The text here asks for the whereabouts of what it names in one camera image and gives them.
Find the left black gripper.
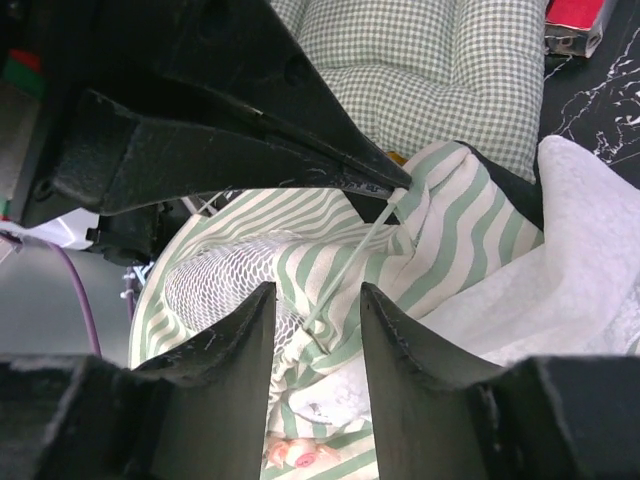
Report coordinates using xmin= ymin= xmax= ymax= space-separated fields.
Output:
xmin=1 ymin=1 xmax=271 ymax=263

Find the green checked cushion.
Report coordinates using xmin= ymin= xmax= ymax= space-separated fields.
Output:
xmin=273 ymin=0 xmax=546 ymax=180

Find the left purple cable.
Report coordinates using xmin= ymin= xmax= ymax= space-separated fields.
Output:
xmin=49 ymin=242 xmax=104 ymax=357

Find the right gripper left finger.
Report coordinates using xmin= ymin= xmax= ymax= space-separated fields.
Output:
xmin=1 ymin=283 xmax=276 ymax=479

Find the striped green pet tent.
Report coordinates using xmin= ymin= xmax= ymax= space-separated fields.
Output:
xmin=128 ymin=135 xmax=640 ymax=480

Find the red toothpaste box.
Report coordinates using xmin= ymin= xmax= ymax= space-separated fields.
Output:
xmin=544 ymin=0 xmax=618 ymax=58

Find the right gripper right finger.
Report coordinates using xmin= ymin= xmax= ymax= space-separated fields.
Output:
xmin=360 ymin=283 xmax=639 ymax=479

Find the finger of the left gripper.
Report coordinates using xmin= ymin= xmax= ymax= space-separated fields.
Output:
xmin=151 ymin=1 xmax=411 ymax=189
xmin=51 ymin=91 xmax=395 ymax=216

